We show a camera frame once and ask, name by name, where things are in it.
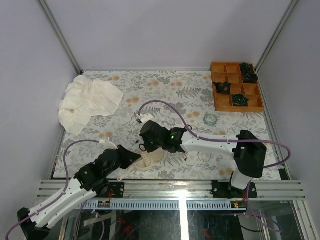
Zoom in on beige round jewelry case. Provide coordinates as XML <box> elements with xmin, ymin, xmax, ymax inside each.
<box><xmin>117</xmin><ymin>148</ymin><xmax>167</xmax><ymax>182</ymax></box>

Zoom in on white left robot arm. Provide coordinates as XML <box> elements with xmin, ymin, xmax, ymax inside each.
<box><xmin>17</xmin><ymin>145</ymin><xmax>141</xmax><ymax>240</ymax></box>

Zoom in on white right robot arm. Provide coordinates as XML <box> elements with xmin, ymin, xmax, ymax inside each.
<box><xmin>140</xmin><ymin>120</ymin><xmax>267</xmax><ymax>199</ymax></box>

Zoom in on floral patterned table mat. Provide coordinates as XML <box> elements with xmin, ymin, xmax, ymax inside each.
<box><xmin>52</xmin><ymin>71</ymin><xmax>269</xmax><ymax>179</ymax></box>

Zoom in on crumpled white cloth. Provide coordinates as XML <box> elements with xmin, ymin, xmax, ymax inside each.
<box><xmin>58</xmin><ymin>75</ymin><xmax>124</xmax><ymax>136</ymax></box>

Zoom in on black flower orange dots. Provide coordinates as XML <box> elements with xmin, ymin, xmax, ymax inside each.
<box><xmin>213</xmin><ymin>81</ymin><xmax>231</xmax><ymax>95</ymax></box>

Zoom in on black flower yellow green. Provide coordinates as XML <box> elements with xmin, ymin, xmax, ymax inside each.
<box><xmin>231</xmin><ymin>93</ymin><xmax>249</xmax><ymax>107</ymax></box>

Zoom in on wooden compartment tray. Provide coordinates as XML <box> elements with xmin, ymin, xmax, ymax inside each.
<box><xmin>210</xmin><ymin>62</ymin><xmax>264</xmax><ymax>113</ymax></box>

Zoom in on black fabric flower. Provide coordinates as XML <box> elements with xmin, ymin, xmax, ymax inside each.
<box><xmin>239</xmin><ymin>62</ymin><xmax>255</xmax><ymax>73</ymax></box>
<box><xmin>242</xmin><ymin>71</ymin><xmax>258</xmax><ymax>84</ymax></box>

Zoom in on black fabric flower top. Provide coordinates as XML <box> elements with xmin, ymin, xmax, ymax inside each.
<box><xmin>239</xmin><ymin>62</ymin><xmax>255</xmax><ymax>73</ymax></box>

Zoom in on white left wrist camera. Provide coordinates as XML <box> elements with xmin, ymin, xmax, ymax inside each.
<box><xmin>98</xmin><ymin>137</ymin><xmax>118</xmax><ymax>150</ymax></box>

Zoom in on green beaded bracelet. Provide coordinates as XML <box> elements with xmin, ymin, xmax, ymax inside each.
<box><xmin>202</xmin><ymin>113</ymin><xmax>218</xmax><ymax>126</ymax></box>

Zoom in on aluminium front rail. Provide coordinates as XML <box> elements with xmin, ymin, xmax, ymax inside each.
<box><xmin>34</xmin><ymin>178</ymin><xmax>307</xmax><ymax>201</ymax></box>

